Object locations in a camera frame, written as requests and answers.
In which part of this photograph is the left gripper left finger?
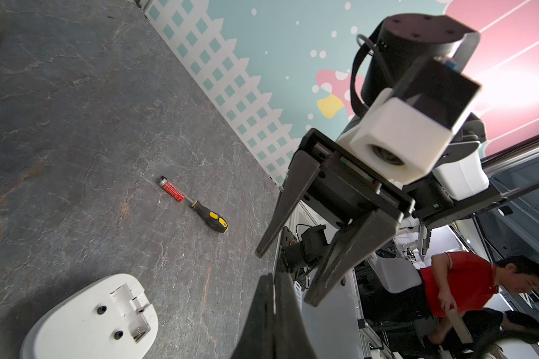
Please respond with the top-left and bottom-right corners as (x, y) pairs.
(231, 274), (274, 359)

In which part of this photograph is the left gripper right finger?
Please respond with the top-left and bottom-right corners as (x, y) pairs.
(273, 273), (317, 359)

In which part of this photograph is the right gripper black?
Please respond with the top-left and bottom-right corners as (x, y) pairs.
(255, 129), (416, 307)

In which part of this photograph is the black yellow screwdriver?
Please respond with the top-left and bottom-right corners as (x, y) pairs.
(184, 196), (229, 233)

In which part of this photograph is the white alarm device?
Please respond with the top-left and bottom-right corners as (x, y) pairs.
(19, 274), (159, 359)

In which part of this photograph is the red battery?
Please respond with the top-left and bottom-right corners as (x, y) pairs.
(158, 176), (186, 202)

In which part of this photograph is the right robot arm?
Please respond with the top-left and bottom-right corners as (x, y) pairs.
(256, 13), (504, 306)

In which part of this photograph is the person in red shirt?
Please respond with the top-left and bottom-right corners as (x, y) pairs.
(419, 251), (539, 345)

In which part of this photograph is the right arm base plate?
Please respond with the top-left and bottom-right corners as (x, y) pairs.
(279, 223), (329, 275)

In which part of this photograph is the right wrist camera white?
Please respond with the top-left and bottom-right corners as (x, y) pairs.
(344, 58), (482, 185)

